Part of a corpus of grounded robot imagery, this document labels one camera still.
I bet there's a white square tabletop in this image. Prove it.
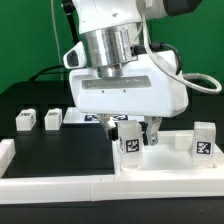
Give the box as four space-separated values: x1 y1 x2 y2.
112 130 224 174

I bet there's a grey hanging cable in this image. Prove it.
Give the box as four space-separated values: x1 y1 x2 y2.
50 0 64 81

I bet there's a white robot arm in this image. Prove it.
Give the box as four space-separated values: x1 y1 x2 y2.
64 0 202 145

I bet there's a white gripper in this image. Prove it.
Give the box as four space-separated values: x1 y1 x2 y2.
69 54 188 146

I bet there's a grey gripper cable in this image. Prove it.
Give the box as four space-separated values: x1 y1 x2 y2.
134 0 223 95

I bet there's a black cable at base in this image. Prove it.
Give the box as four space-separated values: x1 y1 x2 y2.
27 63 73 83

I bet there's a white U-shaped obstacle fence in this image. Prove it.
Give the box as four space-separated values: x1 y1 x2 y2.
0 139 224 204

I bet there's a white AprilTag base plate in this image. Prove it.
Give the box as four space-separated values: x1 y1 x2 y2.
63 107 144 124

